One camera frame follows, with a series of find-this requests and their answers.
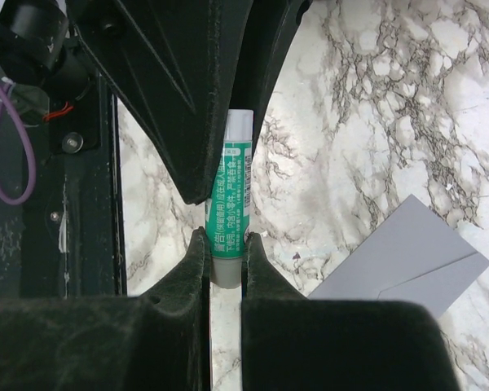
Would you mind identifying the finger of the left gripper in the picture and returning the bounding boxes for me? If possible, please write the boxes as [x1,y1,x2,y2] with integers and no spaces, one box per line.
[66,1,225,204]
[230,0,310,143]

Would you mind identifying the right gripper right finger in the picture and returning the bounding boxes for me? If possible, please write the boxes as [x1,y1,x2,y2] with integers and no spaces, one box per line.
[240,233,459,390]

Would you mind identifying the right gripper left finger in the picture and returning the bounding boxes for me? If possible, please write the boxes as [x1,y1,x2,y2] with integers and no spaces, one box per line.
[0,228,211,390]

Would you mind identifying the green white glue stick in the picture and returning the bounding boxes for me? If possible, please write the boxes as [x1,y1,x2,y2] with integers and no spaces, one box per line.
[205,109,253,289]

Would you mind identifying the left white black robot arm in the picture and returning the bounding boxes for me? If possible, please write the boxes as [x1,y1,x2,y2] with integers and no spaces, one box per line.
[0,1,310,204]

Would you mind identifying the black metal base rail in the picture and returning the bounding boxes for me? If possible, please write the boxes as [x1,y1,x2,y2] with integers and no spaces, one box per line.
[0,77,127,298]

